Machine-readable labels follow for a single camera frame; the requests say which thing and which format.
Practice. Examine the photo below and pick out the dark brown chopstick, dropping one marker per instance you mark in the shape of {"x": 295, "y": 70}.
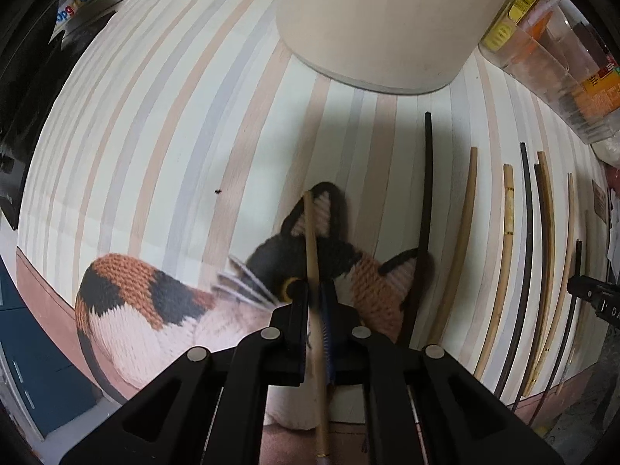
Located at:
{"x": 542, "y": 300}

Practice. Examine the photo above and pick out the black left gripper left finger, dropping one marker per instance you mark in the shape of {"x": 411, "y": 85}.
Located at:
{"x": 274, "y": 356}

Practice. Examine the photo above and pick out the clear plastic organizer bin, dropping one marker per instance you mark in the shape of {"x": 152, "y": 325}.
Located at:
{"x": 552, "y": 51}

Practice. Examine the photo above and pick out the orange seasoning packet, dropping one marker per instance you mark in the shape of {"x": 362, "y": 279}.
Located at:
{"x": 600, "y": 92}

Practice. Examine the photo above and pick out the brown leather mat label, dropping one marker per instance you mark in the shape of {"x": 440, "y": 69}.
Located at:
{"x": 599, "y": 202}

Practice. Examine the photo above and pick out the thin black chopstick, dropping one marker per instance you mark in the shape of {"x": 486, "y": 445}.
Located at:
{"x": 523, "y": 275}

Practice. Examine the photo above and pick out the blue cabinet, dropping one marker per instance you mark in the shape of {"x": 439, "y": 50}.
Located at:
{"x": 52, "y": 389}

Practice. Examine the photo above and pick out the tan wooden chopstick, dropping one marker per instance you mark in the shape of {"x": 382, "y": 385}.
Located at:
{"x": 458, "y": 259}

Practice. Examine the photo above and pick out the striped cat table mat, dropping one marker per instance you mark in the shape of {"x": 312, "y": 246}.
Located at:
{"x": 163, "y": 207}

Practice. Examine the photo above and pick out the yellow seasoning packet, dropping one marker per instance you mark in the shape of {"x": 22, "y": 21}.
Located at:
{"x": 504, "y": 27}

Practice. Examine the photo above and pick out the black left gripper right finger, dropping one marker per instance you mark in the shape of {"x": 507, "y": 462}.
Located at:
{"x": 359, "y": 356}

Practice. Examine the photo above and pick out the cream utensil holder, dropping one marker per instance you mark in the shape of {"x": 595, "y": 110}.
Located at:
{"x": 407, "y": 47}

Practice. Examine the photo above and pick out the light bamboo chopstick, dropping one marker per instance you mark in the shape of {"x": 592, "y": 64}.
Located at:
{"x": 317, "y": 347}

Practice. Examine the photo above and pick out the pale bamboo chopstick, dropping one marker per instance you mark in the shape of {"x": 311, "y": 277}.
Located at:
{"x": 568, "y": 256}

